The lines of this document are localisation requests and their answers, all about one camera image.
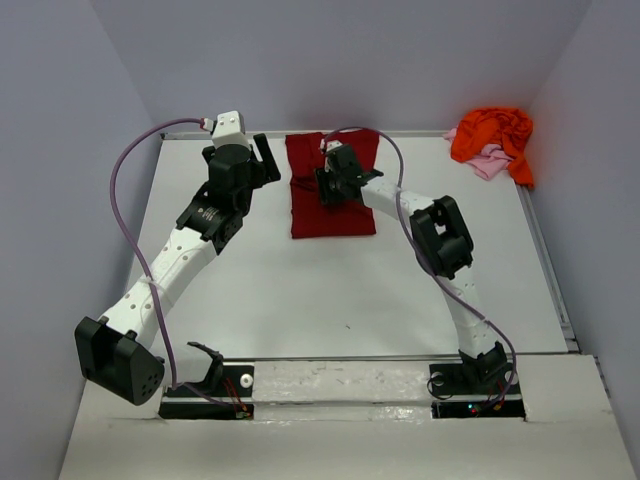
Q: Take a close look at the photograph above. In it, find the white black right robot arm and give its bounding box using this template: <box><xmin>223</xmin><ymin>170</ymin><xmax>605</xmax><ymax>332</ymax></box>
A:
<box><xmin>315</xmin><ymin>141</ymin><xmax>516</xmax><ymax>404</ymax></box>

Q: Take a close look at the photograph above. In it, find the dark red t-shirt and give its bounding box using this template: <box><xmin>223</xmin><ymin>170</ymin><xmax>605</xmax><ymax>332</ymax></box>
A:
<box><xmin>285</xmin><ymin>132</ymin><xmax>376</xmax><ymax>239</ymax></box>

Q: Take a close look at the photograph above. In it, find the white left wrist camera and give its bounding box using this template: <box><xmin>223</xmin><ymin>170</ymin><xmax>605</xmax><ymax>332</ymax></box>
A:
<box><xmin>211</xmin><ymin>111</ymin><xmax>249</xmax><ymax>148</ymax></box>

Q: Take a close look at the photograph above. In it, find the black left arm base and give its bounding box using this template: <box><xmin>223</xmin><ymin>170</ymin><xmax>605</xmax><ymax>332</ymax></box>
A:
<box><xmin>158</xmin><ymin>362</ymin><xmax>255</xmax><ymax>421</ymax></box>

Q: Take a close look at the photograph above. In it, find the pink t-shirt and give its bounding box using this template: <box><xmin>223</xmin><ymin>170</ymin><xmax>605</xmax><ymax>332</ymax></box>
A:
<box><xmin>443</xmin><ymin>127</ymin><xmax>514</xmax><ymax>181</ymax></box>

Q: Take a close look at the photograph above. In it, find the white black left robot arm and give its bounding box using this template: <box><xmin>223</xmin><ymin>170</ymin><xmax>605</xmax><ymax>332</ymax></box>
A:
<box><xmin>74</xmin><ymin>133</ymin><xmax>281</xmax><ymax>406</ymax></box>

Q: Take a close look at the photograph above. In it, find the orange t-shirt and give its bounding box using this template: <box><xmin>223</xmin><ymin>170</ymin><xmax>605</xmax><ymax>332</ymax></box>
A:
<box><xmin>456</xmin><ymin>107</ymin><xmax>535</xmax><ymax>189</ymax></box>

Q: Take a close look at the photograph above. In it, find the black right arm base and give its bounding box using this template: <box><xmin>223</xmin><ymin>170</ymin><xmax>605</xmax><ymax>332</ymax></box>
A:
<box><xmin>427</xmin><ymin>363</ymin><xmax>526</xmax><ymax>419</ymax></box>

